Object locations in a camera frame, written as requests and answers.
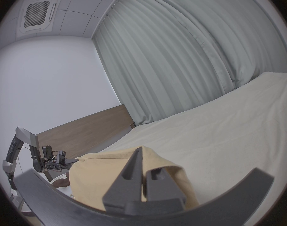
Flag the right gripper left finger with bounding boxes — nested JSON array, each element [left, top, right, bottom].
[[102, 146, 144, 218]]

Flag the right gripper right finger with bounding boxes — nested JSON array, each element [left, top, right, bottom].
[[146, 167, 188, 209]]

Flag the tan shorts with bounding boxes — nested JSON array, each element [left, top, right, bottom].
[[69, 146, 200, 211]]

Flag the bed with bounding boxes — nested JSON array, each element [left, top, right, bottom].
[[36, 72, 287, 207]]

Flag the brown garment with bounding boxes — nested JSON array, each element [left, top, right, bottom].
[[53, 171, 72, 188]]

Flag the pale green curtain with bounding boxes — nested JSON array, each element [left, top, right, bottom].
[[92, 0, 236, 126], [132, 0, 287, 90]]

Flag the white ceiling air vent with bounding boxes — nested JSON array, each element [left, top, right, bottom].
[[16, 0, 63, 37]]

